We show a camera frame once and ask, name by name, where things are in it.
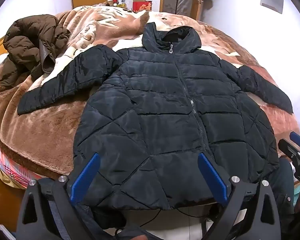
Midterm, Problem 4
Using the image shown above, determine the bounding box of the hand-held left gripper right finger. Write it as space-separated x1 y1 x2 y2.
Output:
197 152 282 240

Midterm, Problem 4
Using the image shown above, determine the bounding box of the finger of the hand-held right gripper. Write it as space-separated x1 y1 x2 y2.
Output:
278 139 300 167
289 131 300 155

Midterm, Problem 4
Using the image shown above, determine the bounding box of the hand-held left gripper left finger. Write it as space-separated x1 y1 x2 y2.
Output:
15 152 102 240

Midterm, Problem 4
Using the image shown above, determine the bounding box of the black puffer jacket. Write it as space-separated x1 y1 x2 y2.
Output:
17 22 294 210

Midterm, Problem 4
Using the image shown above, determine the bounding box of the person's right leg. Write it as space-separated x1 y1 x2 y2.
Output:
266 157 296 214

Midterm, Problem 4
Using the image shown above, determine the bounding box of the brown cream printed blanket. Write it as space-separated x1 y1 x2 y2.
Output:
0 5 300 188

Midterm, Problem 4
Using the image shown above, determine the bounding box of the plaid bed sheet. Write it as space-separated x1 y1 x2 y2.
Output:
0 146 40 189

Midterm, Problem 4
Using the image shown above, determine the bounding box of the brown puffer jacket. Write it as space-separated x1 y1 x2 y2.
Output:
0 14 72 88

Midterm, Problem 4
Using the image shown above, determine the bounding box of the wooden door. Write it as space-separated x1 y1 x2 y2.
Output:
159 0 206 21

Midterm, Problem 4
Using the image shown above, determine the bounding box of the red box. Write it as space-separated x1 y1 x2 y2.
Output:
132 1 153 12

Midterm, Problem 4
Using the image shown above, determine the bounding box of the black cable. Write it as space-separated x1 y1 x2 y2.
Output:
114 204 217 235

